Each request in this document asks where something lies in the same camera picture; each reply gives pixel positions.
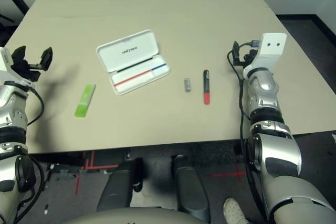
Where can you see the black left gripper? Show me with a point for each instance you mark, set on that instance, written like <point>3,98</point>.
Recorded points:
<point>27,69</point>

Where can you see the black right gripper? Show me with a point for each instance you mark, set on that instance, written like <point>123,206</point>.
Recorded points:
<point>248,56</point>

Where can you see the red and black marker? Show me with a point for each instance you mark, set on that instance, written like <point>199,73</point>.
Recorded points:
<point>207,87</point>

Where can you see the green rectangular eraser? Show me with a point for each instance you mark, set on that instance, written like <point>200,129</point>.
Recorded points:
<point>84,100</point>

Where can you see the white plastic pencil case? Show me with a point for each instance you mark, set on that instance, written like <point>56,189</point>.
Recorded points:
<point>131,51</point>

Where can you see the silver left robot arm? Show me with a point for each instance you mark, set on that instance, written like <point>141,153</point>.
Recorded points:
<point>10,113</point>

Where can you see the dark grey robot right leg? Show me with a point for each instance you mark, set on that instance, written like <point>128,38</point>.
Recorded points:
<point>189,187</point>

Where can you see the dark grey robot leg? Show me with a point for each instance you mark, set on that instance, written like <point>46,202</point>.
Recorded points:
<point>115,187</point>
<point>189,187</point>

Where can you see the dark grey robot left leg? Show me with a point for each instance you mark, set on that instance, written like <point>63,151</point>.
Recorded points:
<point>115,187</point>

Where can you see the white perforated clog shoe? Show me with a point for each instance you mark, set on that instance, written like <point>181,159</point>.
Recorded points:
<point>233,211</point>

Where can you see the grey robot torso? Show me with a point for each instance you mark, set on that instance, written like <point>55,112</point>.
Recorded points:
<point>126,217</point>

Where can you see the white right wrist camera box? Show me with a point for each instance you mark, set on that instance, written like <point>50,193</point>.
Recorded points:
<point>271,48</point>

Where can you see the grey metal floor bracket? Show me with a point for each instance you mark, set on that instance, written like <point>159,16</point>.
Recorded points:
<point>65,172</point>

